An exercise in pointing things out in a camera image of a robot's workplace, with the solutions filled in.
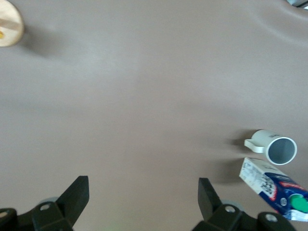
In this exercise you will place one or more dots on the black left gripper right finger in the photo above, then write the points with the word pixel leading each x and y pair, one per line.
pixel 216 216

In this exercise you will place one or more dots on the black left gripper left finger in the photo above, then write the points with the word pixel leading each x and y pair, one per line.
pixel 65 207

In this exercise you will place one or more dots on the blue white milk carton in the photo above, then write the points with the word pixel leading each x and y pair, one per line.
pixel 269 185

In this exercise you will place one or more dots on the round wooden cup stand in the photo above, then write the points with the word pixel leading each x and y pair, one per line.
pixel 12 24

